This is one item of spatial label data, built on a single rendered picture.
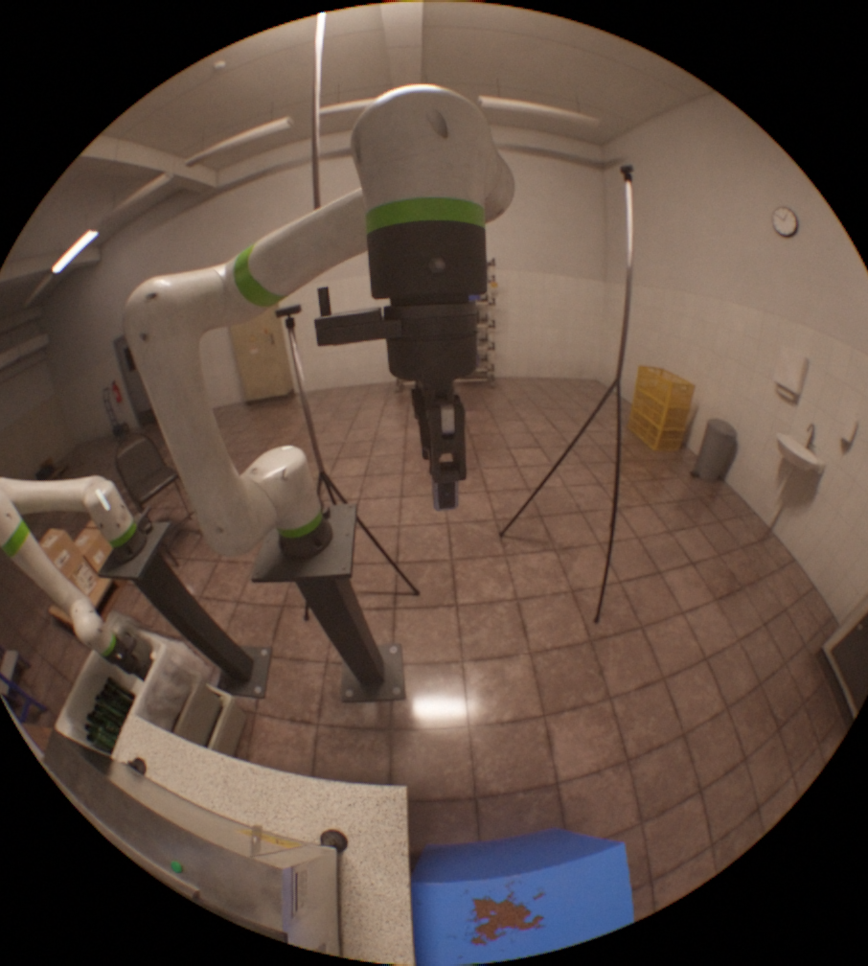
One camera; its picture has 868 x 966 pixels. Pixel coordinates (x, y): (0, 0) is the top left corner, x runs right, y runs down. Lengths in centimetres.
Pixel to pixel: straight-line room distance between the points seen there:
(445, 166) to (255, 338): 524
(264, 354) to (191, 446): 488
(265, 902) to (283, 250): 83
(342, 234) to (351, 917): 109
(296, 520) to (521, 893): 103
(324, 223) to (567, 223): 546
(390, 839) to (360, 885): 13
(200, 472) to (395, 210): 47
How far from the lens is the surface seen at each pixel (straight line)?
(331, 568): 74
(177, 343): 51
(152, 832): 63
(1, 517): 113
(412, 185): 24
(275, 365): 535
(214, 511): 59
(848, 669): 276
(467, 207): 24
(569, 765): 154
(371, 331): 24
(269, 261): 49
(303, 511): 72
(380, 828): 73
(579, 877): 96
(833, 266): 347
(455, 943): 98
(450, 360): 24
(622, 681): 172
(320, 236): 44
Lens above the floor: 146
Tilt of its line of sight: 35 degrees down
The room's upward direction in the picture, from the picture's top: 3 degrees counter-clockwise
